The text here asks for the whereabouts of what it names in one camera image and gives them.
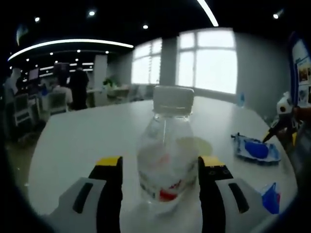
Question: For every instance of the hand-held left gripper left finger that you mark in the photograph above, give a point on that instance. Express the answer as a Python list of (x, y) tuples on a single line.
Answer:
[(107, 194)]

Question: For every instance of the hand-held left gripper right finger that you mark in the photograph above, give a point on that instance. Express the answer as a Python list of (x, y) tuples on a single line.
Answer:
[(211, 194)]

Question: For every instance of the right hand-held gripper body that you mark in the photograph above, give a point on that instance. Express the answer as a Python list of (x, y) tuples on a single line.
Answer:
[(286, 108)]

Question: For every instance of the blue-white wipes packet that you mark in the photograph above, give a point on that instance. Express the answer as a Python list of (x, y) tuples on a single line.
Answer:
[(255, 150)]

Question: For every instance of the blue tissue packet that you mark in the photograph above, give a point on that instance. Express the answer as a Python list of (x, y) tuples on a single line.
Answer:
[(271, 199)]

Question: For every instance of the clear plastic bottle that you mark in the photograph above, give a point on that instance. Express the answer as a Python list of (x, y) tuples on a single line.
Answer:
[(165, 145)]

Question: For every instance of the person's right hand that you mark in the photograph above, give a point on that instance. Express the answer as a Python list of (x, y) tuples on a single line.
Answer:
[(303, 113)]

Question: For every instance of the small blue object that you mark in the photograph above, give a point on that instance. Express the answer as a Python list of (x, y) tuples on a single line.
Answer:
[(241, 99)]

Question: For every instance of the blue banner stand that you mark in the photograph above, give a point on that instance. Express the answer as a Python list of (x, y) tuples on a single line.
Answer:
[(301, 63)]

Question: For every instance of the white table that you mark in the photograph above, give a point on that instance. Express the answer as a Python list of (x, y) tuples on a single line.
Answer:
[(85, 136)]

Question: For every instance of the large window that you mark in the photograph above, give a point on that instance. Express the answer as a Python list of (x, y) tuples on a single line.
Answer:
[(211, 63)]

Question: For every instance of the white office chair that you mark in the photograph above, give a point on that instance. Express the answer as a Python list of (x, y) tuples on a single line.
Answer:
[(57, 103), (22, 109)]

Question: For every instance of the green potted plant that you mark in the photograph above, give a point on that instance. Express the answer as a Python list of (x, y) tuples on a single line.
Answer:
[(109, 81)]

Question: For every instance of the narrow window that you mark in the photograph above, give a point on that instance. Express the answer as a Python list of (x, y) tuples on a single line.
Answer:
[(147, 63)]

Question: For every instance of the curved ceiling light strip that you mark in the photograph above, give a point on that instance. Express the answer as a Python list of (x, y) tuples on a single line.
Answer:
[(70, 41)]

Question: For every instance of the wall monitor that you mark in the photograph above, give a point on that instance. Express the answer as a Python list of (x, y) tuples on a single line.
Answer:
[(61, 69)]

